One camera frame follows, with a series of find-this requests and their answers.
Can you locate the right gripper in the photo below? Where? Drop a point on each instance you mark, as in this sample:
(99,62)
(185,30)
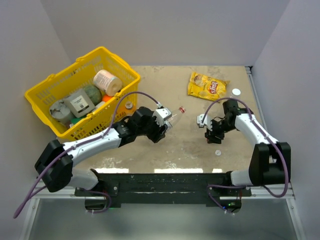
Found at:
(210,135)

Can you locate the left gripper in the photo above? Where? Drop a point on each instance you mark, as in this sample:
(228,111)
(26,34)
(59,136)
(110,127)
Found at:
(159,132)

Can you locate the red label water bottle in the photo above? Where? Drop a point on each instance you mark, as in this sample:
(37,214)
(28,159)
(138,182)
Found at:
(176,115)

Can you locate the large white bottle cap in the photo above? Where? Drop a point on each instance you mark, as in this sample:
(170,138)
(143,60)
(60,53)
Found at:
(235,92)

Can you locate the wide clear plastic bottle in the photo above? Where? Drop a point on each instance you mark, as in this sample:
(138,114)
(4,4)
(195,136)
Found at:
(232,96)

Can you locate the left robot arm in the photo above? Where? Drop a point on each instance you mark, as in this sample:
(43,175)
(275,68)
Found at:
(56,162)

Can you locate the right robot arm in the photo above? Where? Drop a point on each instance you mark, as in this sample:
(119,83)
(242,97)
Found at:
(270,162)

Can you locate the small white bottle cap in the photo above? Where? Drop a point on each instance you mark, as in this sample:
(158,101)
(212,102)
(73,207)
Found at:
(218,152)

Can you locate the orange juice bottle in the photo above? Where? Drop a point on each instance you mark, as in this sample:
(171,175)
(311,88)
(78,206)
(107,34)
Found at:
(129,108)

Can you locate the yellow chips bag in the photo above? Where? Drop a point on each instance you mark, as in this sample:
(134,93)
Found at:
(206,87)

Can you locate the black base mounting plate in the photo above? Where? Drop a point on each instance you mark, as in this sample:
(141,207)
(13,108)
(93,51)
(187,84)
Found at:
(163,188)

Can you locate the orange item in basket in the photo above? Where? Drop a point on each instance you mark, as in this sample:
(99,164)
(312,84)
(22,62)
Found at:
(106,98)

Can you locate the green melon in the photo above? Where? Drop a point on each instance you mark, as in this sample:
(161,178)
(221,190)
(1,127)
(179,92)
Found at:
(93,93)

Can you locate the pink toilet paper roll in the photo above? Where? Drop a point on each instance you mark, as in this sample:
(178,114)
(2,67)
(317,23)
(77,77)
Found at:
(107,82)

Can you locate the grey box with label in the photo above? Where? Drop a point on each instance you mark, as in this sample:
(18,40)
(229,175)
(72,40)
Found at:
(79,103)

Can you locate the yellow plastic shopping basket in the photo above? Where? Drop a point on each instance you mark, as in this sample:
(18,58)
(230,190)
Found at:
(76,76)

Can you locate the grey crumpled pouch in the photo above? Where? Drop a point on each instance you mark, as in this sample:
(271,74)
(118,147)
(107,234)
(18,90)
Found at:
(60,112)

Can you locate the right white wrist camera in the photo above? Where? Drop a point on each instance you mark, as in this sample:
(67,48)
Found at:
(203,120)

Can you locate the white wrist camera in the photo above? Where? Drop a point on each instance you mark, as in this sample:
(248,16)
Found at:
(162,116)
(203,120)

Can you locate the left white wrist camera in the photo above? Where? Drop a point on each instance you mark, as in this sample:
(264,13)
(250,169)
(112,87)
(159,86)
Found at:
(162,116)

